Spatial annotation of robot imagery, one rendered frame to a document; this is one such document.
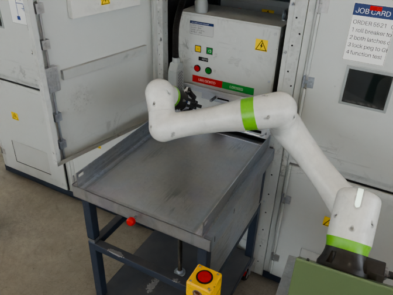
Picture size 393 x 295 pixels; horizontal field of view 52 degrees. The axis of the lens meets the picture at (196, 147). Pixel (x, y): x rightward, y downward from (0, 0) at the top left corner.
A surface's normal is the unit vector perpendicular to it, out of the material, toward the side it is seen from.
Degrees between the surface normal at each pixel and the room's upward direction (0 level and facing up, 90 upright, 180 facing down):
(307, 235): 90
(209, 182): 0
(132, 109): 90
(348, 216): 49
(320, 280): 90
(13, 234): 0
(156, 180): 0
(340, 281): 90
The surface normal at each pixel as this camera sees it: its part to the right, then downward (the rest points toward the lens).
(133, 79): 0.77, 0.36
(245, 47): -0.47, 0.45
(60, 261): 0.03, -0.85
